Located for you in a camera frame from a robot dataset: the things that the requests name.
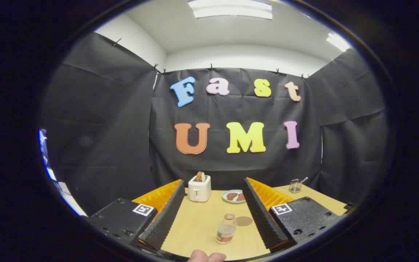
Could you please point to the round brown coaster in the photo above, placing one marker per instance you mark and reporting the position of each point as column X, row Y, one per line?
column 244, row 221

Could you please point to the long ceiling light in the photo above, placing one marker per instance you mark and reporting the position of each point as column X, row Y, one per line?
column 231, row 9

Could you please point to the small ceiling light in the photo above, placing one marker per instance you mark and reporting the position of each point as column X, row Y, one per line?
column 338, row 42

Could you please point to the pale green plate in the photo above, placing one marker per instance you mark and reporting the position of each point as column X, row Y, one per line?
column 225, row 198

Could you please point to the clear juice bottle red label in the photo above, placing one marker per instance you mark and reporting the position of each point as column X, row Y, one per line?
column 226, row 230

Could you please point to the wooden table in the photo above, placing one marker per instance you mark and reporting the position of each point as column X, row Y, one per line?
column 198, row 229

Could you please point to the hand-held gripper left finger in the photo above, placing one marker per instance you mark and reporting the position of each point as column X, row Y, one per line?
column 166, row 214

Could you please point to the brown toast slice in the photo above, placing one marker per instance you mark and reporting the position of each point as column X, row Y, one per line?
column 200, row 177

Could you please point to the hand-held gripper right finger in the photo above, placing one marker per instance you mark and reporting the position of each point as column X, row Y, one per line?
column 262, row 218

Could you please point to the brown meat slice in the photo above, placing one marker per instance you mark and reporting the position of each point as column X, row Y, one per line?
column 231, row 196
column 241, row 197

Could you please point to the black table clamp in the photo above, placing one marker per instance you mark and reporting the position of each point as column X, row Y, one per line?
column 348, row 206

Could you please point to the white toaster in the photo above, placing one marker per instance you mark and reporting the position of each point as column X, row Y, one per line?
column 199, row 192

